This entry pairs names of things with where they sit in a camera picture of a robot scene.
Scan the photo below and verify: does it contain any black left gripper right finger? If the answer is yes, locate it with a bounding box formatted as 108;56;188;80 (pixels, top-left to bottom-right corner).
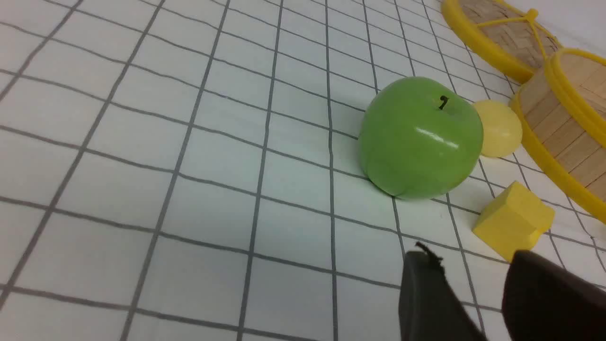
502;250;606;341

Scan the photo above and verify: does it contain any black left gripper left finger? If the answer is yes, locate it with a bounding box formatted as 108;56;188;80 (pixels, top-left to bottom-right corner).
399;242;486;341

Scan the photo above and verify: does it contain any pale yellow bun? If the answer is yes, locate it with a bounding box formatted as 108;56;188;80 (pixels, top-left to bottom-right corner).
472;100;523;158

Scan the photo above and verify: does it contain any bamboo steamer tray yellow rim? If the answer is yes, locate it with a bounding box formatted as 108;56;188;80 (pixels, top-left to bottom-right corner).
509;48;606;222

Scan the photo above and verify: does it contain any bamboo steamer lid yellow rim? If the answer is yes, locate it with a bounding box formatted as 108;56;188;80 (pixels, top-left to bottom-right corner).
441;0;563;84

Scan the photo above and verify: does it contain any yellow foam cube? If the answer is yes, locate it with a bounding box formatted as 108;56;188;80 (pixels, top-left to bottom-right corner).
472;181;555;262

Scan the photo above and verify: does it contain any green apple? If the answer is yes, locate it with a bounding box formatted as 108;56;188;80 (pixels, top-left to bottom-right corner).
358;76;483;200

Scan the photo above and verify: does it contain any white grid tablecloth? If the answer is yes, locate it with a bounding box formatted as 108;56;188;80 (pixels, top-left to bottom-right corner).
0;0;605;341

